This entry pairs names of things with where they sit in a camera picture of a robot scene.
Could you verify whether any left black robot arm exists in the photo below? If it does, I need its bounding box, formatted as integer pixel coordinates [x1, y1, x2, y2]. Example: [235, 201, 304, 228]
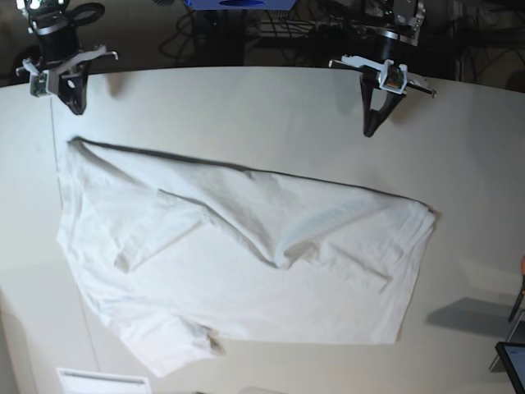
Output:
[328, 1, 436, 138]

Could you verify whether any white T-shirt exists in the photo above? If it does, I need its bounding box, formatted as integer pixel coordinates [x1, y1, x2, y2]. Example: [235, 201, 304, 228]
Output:
[57, 138, 436, 378]

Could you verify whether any blue box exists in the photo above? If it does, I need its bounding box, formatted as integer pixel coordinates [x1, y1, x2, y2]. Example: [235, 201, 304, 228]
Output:
[184, 0, 296, 11]

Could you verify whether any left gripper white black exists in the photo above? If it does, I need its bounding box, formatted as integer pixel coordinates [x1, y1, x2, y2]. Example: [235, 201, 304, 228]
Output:
[328, 56, 436, 137]

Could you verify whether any tablet on stand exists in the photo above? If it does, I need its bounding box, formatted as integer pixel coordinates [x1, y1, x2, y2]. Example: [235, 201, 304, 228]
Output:
[489, 309, 524, 394]

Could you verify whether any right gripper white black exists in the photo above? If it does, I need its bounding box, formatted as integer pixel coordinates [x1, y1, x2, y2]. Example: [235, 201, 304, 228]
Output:
[15, 45, 119, 115]

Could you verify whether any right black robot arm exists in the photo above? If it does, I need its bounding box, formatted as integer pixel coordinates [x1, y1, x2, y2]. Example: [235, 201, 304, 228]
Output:
[15, 1, 119, 116]

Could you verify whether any white paper sheet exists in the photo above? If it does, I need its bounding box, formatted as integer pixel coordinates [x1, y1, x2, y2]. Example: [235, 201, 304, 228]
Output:
[57, 368, 152, 394]

